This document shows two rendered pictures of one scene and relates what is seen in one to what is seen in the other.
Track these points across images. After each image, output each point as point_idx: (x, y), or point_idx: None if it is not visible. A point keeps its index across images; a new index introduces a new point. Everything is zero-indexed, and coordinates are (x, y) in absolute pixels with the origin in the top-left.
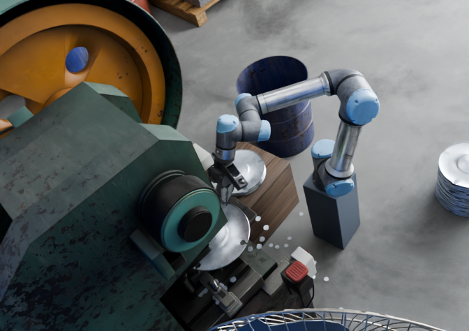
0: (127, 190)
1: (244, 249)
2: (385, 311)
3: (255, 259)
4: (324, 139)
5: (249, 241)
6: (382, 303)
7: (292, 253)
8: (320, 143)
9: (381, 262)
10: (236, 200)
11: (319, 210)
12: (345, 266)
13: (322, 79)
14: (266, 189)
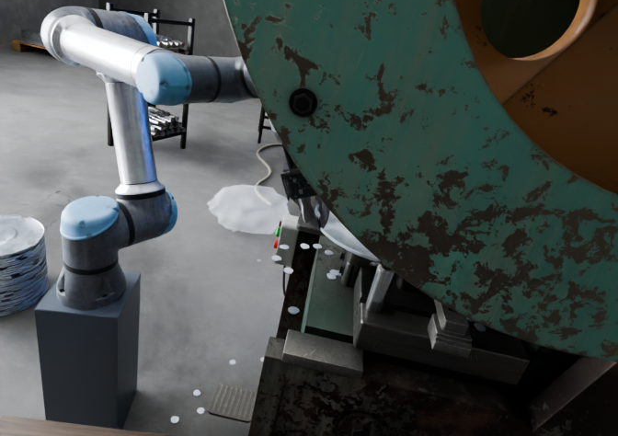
0: None
1: (334, 258)
2: (211, 325)
3: (337, 246)
4: (64, 212)
5: (318, 257)
6: (203, 329)
7: (295, 226)
8: (80, 212)
9: (145, 343)
10: (300, 219)
11: (127, 345)
12: (165, 378)
13: (86, 23)
14: (106, 428)
